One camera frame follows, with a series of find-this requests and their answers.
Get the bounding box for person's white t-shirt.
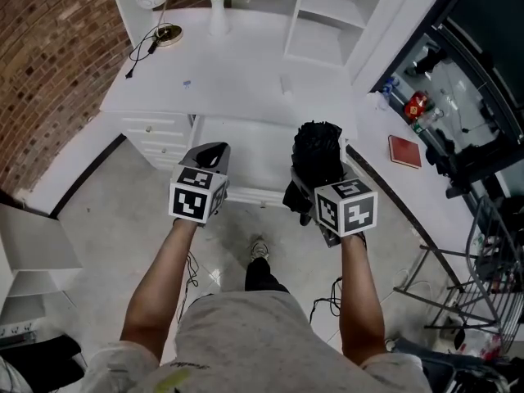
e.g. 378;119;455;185
81;291;431;393

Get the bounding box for black bag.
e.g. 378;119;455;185
425;131;511;199

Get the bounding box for person's right forearm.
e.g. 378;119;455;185
338;231;386;370

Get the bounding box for small white side drawer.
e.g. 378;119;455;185
138;139;189;157
120;115;192;138
149;157;185;172

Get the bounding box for person's grey sneaker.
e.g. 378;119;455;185
250;237;271;261

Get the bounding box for white vase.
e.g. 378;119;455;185
208;0;230;37

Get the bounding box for red packet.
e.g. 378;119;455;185
404;91;435;119

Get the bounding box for red book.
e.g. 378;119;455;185
387;134;422;169

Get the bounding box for white window sill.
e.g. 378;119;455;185
346;92;524;302

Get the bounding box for person's black trousers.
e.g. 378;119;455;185
244;256;290;295

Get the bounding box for white desk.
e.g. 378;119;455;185
100;0;410;210

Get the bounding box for white shelf unit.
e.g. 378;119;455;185
282;0;404;71

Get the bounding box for white side cabinet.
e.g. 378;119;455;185
0;202;85;335

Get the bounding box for green label bottle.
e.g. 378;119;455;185
411;107;445;134

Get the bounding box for black metal rack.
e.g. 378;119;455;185
392;196;524;354

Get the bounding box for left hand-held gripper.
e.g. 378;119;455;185
168;141;233;228

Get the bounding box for person's left forearm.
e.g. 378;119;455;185
120;218;197;364

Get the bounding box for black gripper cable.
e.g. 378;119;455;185
178;251;201;323
309;276;343;327

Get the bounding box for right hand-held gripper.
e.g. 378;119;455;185
290;160;378;247

